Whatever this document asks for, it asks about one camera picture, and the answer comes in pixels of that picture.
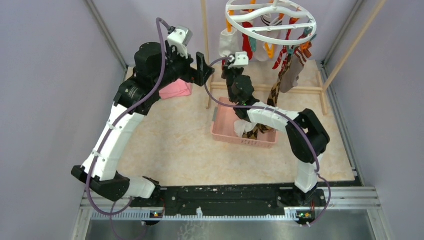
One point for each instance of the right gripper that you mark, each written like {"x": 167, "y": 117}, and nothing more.
{"x": 225, "y": 70}

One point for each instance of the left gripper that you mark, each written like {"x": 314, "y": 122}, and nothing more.
{"x": 195, "y": 76}

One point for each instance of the brown argyle sock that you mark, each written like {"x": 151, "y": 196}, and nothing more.
{"x": 258, "y": 129}
{"x": 284, "y": 83}

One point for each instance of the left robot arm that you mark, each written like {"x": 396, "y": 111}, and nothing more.
{"x": 156, "y": 67}

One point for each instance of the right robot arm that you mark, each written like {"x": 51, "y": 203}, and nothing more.
{"x": 307, "y": 137}

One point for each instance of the white round sock hanger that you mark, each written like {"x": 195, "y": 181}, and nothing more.
{"x": 258, "y": 20}

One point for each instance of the pink folded cloth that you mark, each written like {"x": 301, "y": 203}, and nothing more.
{"x": 176, "y": 89}

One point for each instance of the pink plastic basket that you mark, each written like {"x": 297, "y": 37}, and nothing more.
{"x": 228, "y": 128}

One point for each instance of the striped white sock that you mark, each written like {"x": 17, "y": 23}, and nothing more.
{"x": 228, "y": 43}

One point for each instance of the grey sock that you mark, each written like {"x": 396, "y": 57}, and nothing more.
{"x": 300, "y": 56}

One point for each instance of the wooden drying rack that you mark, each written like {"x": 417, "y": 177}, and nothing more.
{"x": 322, "y": 87}

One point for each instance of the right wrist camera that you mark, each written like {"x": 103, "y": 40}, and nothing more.
{"x": 238, "y": 60}

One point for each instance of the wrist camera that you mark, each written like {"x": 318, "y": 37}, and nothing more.
{"x": 179, "y": 37}
{"x": 238, "y": 60}

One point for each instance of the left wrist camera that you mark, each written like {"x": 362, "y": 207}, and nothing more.
{"x": 179, "y": 37}

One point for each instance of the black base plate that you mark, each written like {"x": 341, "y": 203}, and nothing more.
{"x": 284, "y": 193}

